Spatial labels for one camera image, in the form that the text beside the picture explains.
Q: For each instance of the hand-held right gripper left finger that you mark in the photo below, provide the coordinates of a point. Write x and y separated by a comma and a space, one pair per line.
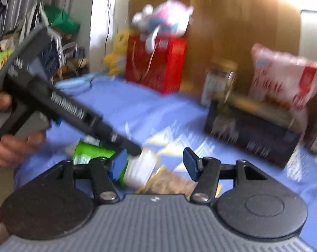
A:
119, 164

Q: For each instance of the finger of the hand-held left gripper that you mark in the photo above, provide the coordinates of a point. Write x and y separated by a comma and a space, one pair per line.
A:
124, 144

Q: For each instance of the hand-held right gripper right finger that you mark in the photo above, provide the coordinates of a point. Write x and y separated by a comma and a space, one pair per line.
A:
191, 162

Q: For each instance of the brown snack packet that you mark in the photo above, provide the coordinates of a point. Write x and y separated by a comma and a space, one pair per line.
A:
169, 183

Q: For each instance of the green snack packet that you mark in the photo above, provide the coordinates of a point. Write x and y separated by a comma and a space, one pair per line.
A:
88, 155

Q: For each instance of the black tin box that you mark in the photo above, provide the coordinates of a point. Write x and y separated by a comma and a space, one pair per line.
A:
253, 139

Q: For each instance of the person's left hand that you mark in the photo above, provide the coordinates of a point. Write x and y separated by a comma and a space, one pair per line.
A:
14, 147

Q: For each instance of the light blue plastic item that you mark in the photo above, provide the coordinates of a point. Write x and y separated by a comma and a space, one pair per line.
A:
74, 82

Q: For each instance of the blue printed cloth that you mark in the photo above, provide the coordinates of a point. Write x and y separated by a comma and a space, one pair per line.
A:
148, 115

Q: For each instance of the pile of bags and clutter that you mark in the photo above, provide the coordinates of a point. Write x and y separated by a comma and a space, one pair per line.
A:
69, 55

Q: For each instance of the green bag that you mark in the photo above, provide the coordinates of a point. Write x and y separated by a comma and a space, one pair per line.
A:
61, 18

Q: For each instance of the clear nut jar gold lid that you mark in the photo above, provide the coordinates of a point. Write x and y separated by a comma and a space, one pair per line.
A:
216, 84

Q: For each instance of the red gift box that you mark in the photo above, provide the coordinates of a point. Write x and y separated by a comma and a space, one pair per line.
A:
163, 65

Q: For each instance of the yellow plush toy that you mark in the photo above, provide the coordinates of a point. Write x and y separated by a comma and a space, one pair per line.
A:
119, 50

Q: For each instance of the pink snack bag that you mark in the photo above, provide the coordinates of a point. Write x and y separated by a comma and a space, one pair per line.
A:
279, 73

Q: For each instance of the pink blue plush toy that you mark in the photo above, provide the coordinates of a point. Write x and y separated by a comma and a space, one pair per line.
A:
166, 18

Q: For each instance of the wooden headboard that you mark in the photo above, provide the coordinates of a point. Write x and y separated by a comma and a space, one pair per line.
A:
226, 18

